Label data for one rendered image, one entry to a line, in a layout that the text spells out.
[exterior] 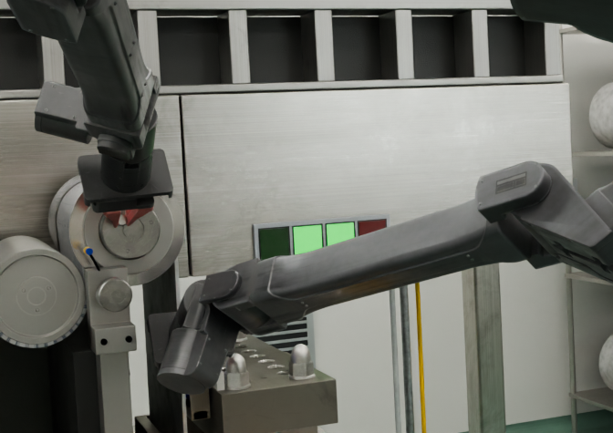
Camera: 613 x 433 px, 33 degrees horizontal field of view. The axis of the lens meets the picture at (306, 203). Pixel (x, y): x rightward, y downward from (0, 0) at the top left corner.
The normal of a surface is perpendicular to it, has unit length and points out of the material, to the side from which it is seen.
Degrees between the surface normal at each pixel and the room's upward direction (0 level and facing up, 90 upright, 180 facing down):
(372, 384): 90
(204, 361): 82
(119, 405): 90
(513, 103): 90
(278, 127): 90
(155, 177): 52
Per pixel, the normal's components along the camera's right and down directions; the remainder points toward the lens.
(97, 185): 0.19, -0.58
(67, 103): 0.03, -0.22
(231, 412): 0.34, 0.04
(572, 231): -0.62, -0.54
